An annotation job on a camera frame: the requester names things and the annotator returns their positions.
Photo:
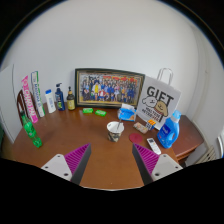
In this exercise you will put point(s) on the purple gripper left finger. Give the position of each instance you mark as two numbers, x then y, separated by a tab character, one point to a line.
71	166

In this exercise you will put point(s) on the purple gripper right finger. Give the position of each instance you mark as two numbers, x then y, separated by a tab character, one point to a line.
153	167

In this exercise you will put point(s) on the green plastic soda bottle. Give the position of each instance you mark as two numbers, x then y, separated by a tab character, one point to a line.
30	130

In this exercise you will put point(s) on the white remote control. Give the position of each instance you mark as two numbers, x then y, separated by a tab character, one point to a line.
154	146

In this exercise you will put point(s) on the dark red round coaster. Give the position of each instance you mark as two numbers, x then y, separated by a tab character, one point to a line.
135	138

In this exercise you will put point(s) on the blue detergent bottle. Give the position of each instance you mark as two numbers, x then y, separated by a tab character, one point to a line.
169	132

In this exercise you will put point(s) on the small snack packet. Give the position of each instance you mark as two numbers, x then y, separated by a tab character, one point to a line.
141	128

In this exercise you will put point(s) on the patterned paper cup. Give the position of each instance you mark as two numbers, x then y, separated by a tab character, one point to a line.
113	134

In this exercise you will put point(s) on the blue tissue pack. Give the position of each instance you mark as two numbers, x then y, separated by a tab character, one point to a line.
127	112

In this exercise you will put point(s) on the white radiator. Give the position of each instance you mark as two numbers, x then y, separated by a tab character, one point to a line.
208	156

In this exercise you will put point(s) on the right green soap bar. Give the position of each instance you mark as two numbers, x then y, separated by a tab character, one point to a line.
100	113

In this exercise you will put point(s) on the white gift paper bag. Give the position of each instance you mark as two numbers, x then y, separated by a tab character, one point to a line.
158	99

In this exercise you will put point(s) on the white lotion bottle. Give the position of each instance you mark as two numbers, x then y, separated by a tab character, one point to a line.
50	101

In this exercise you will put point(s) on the amber pump bottle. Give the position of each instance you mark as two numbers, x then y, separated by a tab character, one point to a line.
70	99

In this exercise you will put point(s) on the dark blue pump bottle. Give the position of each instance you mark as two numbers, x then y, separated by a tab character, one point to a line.
59	98

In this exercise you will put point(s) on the dark wooden chair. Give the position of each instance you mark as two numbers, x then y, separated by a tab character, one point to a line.
21	105

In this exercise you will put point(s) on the framed group photograph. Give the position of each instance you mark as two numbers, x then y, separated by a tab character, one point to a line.
95	87

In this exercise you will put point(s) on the pink toothpaste box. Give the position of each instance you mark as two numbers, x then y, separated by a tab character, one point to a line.
28	100

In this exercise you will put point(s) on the green white toothpaste box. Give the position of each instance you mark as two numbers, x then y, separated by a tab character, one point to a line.
36	92

